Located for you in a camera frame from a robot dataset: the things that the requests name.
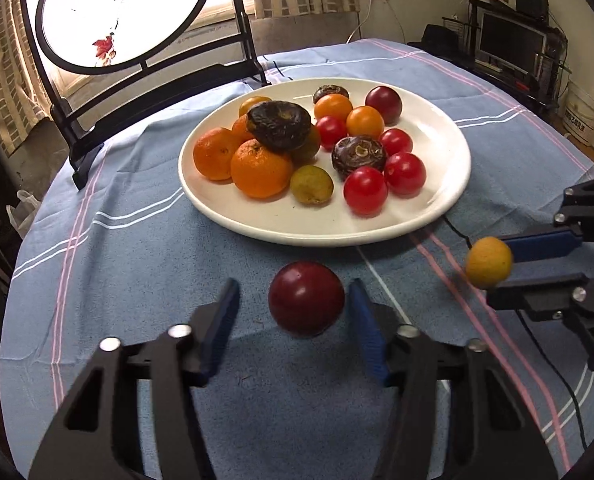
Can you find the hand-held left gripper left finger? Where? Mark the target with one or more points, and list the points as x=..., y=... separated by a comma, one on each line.
x=224, y=320

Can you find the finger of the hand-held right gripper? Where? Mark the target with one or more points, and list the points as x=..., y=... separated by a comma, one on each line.
x=547, y=242
x=537, y=300

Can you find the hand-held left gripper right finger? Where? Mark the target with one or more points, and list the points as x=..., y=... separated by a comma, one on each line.
x=367, y=325

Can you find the small yellow fruit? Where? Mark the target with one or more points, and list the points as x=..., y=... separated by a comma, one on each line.
x=489, y=262
x=253, y=105

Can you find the dark red plum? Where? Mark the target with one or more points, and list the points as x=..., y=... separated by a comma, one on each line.
x=307, y=299

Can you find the white round plate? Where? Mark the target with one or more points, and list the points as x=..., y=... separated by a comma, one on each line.
x=427, y=200

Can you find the large red tomato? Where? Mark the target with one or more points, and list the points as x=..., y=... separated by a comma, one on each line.
x=366, y=191

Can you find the yellow-green round fruit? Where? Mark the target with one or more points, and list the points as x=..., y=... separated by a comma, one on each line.
x=311, y=150
x=312, y=186

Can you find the orange mandarin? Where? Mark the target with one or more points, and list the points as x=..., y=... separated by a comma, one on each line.
x=214, y=155
x=241, y=129
x=262, y=170

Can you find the red cherry tomato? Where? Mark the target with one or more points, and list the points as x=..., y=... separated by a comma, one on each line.
x=331, y=132
x=405, y=174
x=396, y=141

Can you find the dark brown passion fruit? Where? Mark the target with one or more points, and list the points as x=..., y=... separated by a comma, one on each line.
x=359, y=157

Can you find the orange cherry tomato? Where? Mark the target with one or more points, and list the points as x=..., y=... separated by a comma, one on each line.
x=333, y=108
x=365, y=122

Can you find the brown wrinkled passion fruit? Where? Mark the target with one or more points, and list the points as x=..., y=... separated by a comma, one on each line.
x=279, y=125

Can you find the dark purple plum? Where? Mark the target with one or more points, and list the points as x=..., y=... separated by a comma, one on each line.
x=383, y=104

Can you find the dark brown water chestnut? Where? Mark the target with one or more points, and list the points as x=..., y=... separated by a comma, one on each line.
x=331, y=92

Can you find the blue striped tablecloth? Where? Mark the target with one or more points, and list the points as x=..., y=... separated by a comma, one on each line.
x=127, y=270

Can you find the white plastic bucket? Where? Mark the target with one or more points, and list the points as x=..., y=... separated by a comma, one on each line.
x=584, y=112

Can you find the black media stand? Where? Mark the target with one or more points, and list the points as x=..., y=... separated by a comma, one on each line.
x=537, y=95

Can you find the grey monitor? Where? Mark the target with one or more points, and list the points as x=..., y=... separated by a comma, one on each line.
x=512, y=42

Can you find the white plastic bag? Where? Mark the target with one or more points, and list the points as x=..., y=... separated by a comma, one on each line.
x=24, y=210

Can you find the black hat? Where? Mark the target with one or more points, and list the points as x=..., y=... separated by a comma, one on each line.
x=439, y=37

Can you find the bright window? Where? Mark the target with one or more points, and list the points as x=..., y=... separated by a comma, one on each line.
x=224, y=7

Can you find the bird painting table screen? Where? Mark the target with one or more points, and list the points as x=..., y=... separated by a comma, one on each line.
x=127, y=10

